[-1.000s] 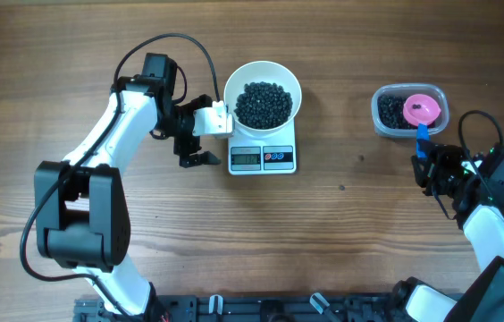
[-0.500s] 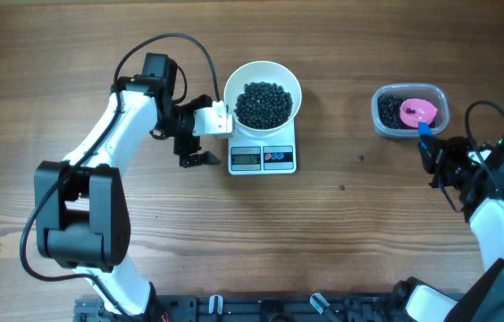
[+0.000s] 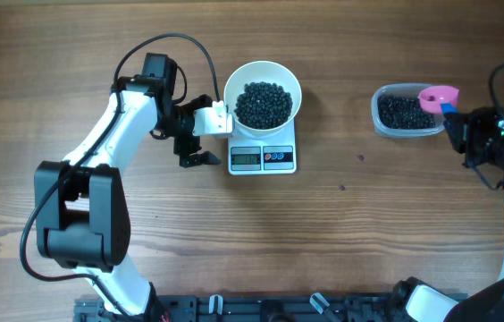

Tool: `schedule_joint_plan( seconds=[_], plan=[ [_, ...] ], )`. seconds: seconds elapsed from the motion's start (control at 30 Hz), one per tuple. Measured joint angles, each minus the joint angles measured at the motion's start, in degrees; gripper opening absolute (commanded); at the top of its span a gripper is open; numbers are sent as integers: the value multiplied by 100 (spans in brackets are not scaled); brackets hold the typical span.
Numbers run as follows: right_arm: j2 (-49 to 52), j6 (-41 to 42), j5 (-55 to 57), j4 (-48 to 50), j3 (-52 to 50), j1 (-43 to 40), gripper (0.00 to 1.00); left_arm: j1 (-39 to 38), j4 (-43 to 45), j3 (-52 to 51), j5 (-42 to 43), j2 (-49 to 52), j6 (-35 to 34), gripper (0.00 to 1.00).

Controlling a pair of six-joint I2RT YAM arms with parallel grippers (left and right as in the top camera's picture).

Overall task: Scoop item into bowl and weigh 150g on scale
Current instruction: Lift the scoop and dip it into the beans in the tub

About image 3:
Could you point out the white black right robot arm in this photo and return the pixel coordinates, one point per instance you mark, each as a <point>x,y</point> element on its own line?
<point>424,302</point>

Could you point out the white bowl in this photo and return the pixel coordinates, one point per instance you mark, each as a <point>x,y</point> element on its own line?
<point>265,71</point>

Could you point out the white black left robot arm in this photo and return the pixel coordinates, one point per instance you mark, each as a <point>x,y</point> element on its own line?
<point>81,216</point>

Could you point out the white digital kitchen scale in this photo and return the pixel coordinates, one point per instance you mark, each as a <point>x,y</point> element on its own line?
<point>274,153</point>

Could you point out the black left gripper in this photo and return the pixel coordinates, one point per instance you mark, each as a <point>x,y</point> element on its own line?
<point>184,148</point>

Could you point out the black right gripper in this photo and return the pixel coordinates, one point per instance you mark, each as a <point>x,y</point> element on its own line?
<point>466,125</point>

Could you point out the pink measuring scoop blue handle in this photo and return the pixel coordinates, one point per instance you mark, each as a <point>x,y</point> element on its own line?
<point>439,99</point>

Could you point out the black beans in bowl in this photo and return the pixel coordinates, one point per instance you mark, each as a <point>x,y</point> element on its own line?
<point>263,105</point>

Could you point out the clear plastic container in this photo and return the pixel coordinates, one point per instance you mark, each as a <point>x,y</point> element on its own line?
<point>402,90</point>

